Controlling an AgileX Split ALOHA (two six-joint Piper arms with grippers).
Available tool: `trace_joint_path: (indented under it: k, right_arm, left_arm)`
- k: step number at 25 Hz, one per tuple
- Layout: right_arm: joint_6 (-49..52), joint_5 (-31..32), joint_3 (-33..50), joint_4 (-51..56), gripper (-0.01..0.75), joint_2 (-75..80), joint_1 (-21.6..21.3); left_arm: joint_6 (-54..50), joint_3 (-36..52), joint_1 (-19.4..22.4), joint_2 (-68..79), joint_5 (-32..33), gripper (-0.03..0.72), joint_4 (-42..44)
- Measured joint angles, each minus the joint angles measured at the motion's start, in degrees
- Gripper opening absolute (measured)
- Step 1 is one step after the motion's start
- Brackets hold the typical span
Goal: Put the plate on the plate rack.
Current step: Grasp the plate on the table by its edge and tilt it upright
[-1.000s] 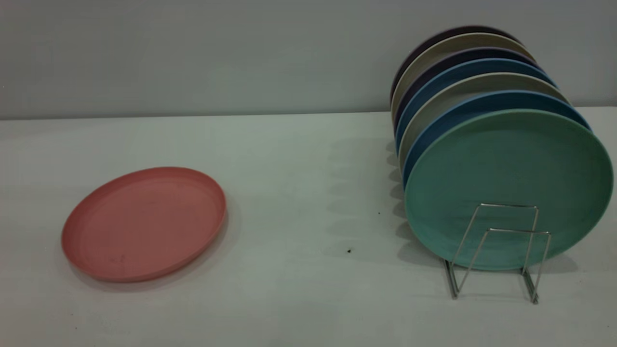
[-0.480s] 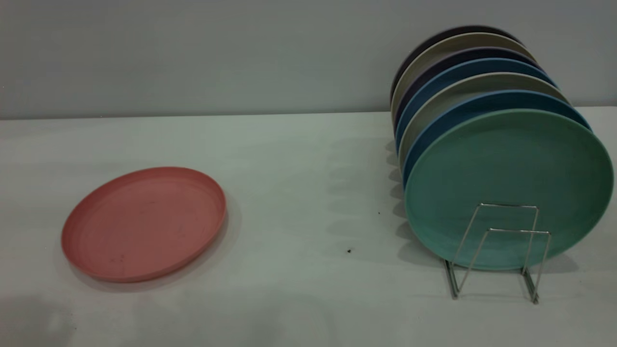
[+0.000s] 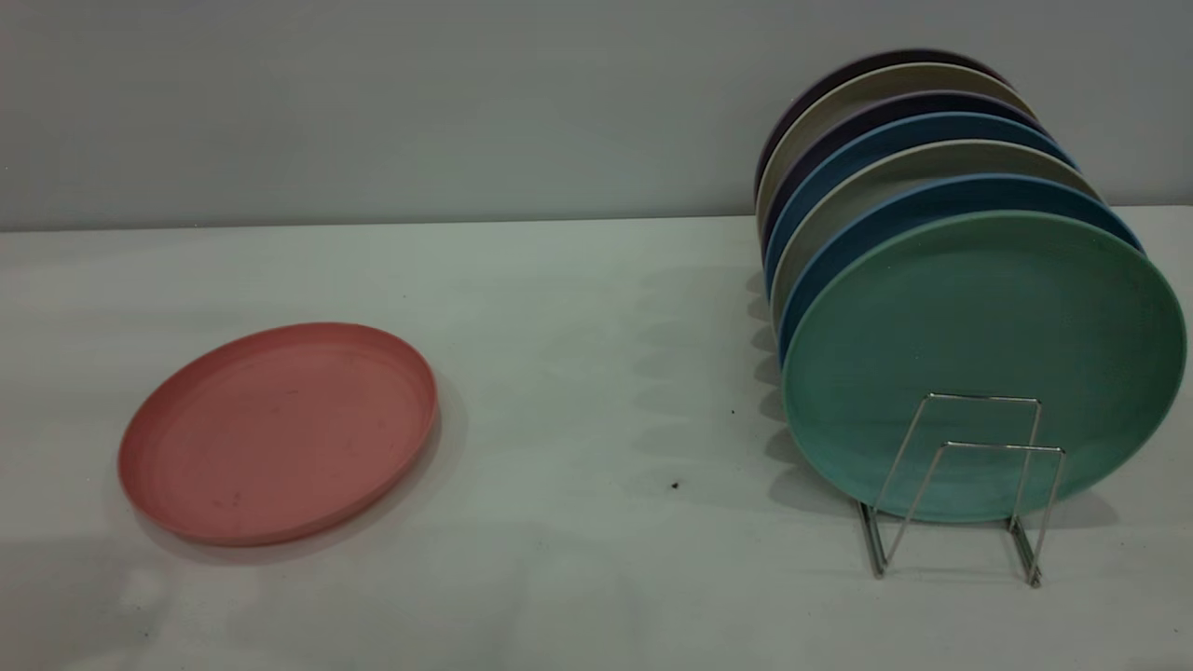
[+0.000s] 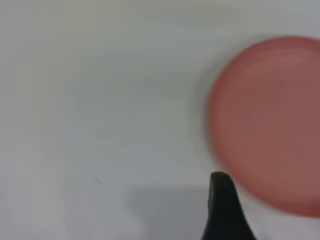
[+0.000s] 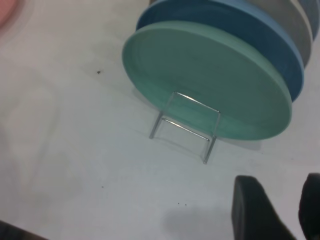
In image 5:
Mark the blue round plate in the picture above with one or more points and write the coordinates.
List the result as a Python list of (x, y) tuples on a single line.
[(313, 15), (237, 32)]

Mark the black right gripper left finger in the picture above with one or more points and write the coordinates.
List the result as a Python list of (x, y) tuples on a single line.
[(255, 215)]

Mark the green round plate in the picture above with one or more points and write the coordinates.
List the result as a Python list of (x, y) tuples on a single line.
[(200, 75)]

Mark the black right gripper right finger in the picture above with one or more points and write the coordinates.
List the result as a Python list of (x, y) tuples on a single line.
[(312, 207)]

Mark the beige round plate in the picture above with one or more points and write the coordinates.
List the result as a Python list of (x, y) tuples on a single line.
[(292, 25)]

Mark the pink round plate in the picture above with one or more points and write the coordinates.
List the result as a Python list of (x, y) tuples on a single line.
[(5, 7)]

